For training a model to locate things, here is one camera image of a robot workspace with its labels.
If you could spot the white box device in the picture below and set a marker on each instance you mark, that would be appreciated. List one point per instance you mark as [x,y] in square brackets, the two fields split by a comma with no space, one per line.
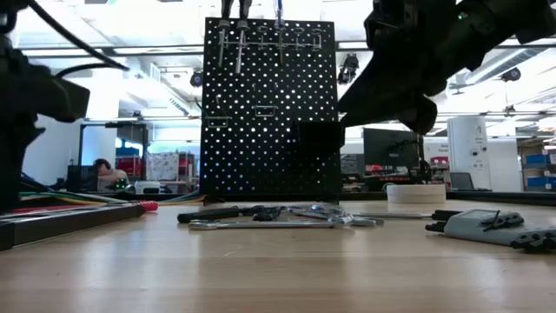
[147,188]

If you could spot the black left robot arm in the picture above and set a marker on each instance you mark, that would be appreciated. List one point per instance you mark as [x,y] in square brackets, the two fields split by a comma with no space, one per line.
[26,100]

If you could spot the person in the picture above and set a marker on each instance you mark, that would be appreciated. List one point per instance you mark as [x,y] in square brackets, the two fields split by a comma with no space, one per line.
[108,174]

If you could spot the shelf with blue bins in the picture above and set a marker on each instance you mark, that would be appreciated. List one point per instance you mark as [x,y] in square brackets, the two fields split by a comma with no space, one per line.
[538,158]

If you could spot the hex key set grey holder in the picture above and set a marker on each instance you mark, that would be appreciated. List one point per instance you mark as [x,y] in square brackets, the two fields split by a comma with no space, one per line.
[469,228]

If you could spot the red storage cabinet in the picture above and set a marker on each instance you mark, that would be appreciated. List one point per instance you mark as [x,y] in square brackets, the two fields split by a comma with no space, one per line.
[129,167]

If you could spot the white patterned panel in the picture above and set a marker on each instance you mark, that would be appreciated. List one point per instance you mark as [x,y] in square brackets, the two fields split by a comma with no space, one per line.
[161,166]

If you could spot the black computer monitor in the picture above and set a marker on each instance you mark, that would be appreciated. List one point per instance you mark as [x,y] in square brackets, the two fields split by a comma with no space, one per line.
[391,148]

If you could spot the black metal pegboard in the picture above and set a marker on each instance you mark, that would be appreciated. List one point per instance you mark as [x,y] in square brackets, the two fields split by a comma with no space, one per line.
[269,165]

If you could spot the white masking tape roll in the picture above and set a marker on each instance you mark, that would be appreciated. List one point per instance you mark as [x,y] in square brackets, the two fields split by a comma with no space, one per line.
[417,194]

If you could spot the black aluminium table frame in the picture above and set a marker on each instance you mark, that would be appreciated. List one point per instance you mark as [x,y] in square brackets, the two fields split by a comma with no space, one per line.
[499,196]

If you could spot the grey laptop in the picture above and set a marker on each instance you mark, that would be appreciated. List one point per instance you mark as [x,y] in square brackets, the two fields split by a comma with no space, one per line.
[461,181]

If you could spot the double-prong metal pegboard hook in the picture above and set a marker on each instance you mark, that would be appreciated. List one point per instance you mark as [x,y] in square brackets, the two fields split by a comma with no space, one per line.
[217,116]
[265,115]

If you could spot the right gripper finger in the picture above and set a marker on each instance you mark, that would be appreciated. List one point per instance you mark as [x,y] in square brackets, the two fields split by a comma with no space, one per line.
[373,117]
[369,93]

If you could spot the black mesh crate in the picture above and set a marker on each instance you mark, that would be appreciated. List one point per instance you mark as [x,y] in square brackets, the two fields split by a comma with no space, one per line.
[82,178]

